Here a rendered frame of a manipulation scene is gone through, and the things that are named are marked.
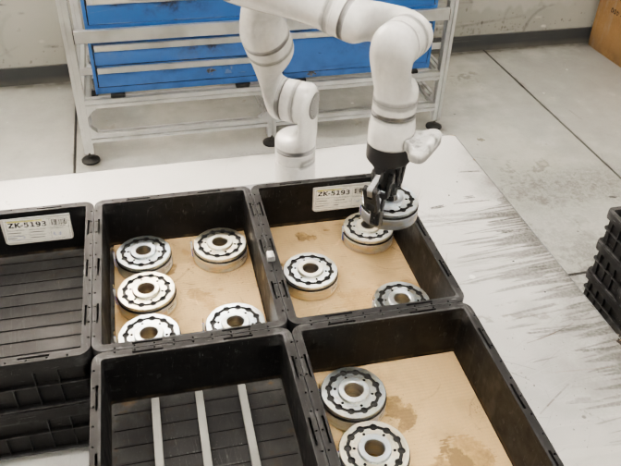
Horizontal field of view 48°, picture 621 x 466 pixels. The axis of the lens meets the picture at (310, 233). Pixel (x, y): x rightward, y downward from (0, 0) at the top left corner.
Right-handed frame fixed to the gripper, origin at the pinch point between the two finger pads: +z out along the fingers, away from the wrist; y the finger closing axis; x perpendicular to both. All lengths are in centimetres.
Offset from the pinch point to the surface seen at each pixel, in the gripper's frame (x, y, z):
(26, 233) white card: -60, 28, 12
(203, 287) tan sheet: -26.5, 17.9, 16.9
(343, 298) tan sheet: -2.9, 6.9, 16.8
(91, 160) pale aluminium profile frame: -177, -94, 99
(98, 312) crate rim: -31, 39, 8
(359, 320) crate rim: 6.1, 19.9, 6.7
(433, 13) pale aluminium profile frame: -64, -200, 41
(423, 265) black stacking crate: 8.0, -3.8, 11.9
